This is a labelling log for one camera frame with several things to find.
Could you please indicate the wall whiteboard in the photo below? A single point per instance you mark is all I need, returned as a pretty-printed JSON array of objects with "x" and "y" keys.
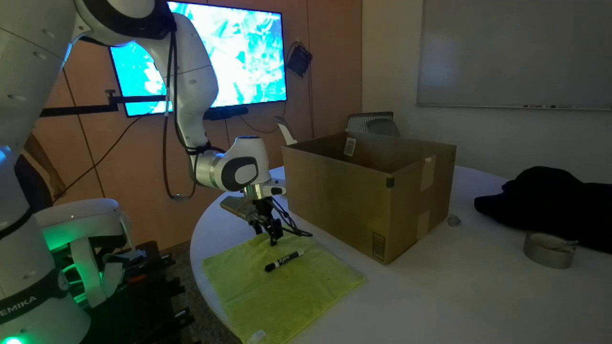
[{"x": 517, "y": 54}]

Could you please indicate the black equipment cart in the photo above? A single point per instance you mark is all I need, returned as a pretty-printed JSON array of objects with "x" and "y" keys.
[{"x": 140, "y": 298}]

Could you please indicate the black and white marker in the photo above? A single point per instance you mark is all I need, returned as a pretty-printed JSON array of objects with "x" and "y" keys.
[{"x": 284, "y": 260}]

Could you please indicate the yellow towel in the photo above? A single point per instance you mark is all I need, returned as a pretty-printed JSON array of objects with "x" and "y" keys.
[{"x": 280, "y": 298}]

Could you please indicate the black cloth bundle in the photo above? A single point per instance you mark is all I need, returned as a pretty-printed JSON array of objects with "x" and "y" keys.
[{"x": 561, "y": 203}]

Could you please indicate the wall television screen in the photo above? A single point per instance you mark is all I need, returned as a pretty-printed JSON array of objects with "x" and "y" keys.
[{"x": 249, "y": 58}]

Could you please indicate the black wall device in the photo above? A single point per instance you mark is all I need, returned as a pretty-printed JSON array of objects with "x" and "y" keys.
[{"x": 299, "y": 60}]

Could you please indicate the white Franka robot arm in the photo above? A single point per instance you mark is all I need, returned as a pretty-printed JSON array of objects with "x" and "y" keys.
[{"x": 25, "y": 268}]

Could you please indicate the small grey table object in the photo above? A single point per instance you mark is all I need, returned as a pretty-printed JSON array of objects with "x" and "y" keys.
[{"x": 454, "y": 220}]

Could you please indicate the black camera boom pole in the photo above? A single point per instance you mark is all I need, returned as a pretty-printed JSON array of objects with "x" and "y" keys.
[{"x": 83, "y": 107}]

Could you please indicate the open cardboard box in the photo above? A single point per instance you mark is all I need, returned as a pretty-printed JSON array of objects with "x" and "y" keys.
[{"x": 345, "y": 197}]

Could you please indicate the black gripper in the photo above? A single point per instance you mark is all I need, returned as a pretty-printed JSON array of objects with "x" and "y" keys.
[{"x": 266, "y": 211}]

